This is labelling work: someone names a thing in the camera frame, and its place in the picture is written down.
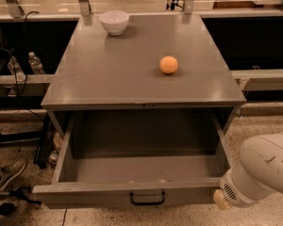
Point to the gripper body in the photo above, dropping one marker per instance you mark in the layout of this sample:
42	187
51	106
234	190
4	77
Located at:
232	188

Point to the grey top drawer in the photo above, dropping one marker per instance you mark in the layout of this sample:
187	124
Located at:
105	155

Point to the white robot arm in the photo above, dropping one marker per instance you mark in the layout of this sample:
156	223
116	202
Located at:
257	175

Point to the orange ball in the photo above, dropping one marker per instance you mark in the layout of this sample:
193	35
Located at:
168	65

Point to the grey metal cabinet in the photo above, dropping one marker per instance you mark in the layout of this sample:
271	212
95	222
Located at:
101	72

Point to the white ceramic bowl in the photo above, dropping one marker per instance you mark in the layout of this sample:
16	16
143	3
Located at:
114	22

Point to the grey sneaker shoe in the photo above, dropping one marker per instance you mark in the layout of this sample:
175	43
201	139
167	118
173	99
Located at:
10	172

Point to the clear plastic water bottle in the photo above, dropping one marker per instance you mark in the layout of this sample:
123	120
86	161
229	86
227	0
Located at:
35	64

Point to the black drawer handle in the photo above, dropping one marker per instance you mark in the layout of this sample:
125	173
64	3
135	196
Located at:
147	199

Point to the metal railing post middle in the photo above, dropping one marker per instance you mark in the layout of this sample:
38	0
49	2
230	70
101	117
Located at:
85	8

